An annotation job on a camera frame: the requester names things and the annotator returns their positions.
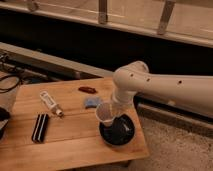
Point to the white tube with cap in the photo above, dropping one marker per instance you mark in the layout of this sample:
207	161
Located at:
51	104

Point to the metal railing bracket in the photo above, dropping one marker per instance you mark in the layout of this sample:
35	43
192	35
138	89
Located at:
165	17
102	11

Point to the black ceramic bowl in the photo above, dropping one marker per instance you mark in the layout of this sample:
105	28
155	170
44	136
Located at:
120	132

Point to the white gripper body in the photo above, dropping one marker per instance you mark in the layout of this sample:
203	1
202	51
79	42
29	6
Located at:
118	108

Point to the black striped rectangular block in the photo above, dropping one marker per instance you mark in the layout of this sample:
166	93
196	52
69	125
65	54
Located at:
40	128

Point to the dark object at left edge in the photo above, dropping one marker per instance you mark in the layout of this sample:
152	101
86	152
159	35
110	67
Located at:
4	118

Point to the white ceramic cup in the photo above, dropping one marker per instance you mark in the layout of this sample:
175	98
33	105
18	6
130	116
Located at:
104	114

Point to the metal railing bracket middle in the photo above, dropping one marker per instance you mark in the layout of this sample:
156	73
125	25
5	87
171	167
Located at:
102	11

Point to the metal railing bracket right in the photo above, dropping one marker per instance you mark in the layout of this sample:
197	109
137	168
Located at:
165	17

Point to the small dark red object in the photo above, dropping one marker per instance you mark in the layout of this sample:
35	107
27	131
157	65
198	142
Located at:
87	90

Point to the blue sponge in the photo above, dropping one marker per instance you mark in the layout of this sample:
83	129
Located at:
92	102

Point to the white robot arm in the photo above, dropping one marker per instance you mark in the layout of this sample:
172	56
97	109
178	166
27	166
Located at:
192	93

